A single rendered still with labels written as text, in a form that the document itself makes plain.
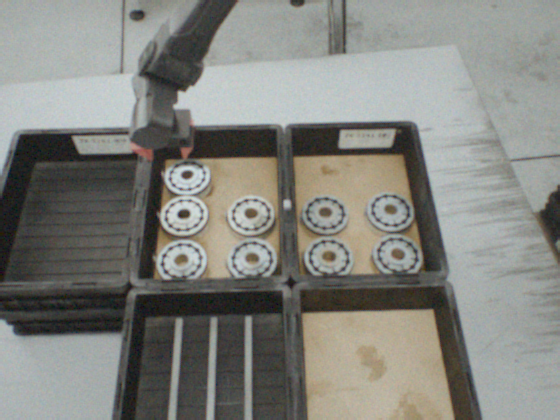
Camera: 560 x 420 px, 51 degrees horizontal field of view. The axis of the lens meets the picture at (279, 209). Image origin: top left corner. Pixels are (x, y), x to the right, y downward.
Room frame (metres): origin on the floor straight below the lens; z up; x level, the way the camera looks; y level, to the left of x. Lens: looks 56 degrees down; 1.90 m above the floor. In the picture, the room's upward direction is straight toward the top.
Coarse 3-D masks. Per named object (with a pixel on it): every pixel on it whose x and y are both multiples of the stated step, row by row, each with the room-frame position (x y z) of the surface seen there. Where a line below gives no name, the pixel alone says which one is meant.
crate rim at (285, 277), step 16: (208, 128) 0.88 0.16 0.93; (224, 128) 0.88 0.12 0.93; (240, 128) 0.88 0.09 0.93; (256, 128) 0.88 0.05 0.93; (272, 128) 0.88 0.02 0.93; (144, 176) 0.75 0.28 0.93; (144, 192) 0.71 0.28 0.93; (144, 208) 0.67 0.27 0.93; (144, 224) 0.63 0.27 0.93; (288, 240) 0.59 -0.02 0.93; (288, 256) 0.55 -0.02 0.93; (288, 272) 0.52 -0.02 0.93
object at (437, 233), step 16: (288, 128) 0.88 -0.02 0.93; (304, 128) 0.88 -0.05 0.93; (320, 128) 0.89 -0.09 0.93; (336, 128) 0.89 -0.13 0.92; (416, 128) 0.88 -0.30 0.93; (288, 144) 0.84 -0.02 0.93; (416, 144) 0.84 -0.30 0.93; (288, 160) 0.79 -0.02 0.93; (288, 176) 0.75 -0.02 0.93; (288, 192) 0.71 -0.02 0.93; (432, 208) 0.67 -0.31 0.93; (288, 224) 0.63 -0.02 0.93; (432, 224) 0.63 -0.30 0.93; (416, 272) 0.52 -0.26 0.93; (432, 272) 0.52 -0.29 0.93; (448, 272) 0.52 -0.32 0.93
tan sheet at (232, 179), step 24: (168, 168) 0.85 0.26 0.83; (216, 168) 0.85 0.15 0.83; (240, 168) 0.85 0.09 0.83; (264, 168) 0.85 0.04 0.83; (216, 192) 0.78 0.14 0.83; (240, 192) 0.78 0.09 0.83; (264, 192) 0.78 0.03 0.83; (216, 216) 0.71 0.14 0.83; (168, 240) 0.65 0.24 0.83; (216, 240) 0.65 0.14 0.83; (240, 240) 0.65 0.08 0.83; (264, 240) 0.65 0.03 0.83; (216, 264) 0.59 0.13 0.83
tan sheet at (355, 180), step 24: (312, 168) 0.85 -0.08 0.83; (336, 168) 0.85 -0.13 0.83; (360, 168) 0.85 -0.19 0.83; (384, 168) 0.85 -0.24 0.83; (312, 192) 0.78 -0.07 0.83; (336, 192) 0.78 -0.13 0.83; (360, 192) 0.78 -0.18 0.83; (408, 192) 0.78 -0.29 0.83; (360, 216) 0.71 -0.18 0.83; (312, 240) 0.65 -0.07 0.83; (360, 240) 0.65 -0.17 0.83; (360, 264) 0.59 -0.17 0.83
